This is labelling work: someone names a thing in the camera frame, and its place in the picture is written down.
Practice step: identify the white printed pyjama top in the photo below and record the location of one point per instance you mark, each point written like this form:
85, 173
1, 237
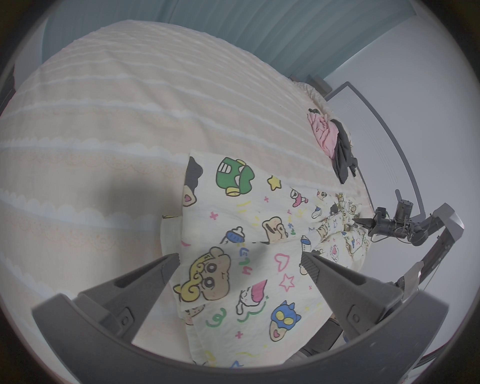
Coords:
243, 262

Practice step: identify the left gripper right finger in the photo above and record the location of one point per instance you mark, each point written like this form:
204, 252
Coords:
348, 296

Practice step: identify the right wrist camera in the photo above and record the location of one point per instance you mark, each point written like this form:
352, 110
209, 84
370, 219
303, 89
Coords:
381, 213

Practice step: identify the bed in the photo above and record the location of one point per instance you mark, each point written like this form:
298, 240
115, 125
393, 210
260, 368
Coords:
112, 131

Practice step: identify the blue-green curtain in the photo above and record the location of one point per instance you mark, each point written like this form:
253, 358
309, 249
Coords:
262, 30

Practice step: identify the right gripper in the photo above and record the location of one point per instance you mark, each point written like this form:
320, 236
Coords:
384, 227

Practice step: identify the black garment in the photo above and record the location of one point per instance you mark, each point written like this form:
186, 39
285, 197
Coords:
343, 157

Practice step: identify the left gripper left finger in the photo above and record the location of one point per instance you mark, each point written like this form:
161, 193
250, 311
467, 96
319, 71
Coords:
131, 296

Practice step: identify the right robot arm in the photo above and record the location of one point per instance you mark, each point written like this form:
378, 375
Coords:
448, 221

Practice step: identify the pink garment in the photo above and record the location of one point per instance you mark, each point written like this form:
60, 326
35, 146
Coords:
322, 131

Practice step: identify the dark grey garment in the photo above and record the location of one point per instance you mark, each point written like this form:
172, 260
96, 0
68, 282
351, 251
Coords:
314, 111

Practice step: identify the grey bedside table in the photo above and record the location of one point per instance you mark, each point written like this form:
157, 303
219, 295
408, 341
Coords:
318, 82

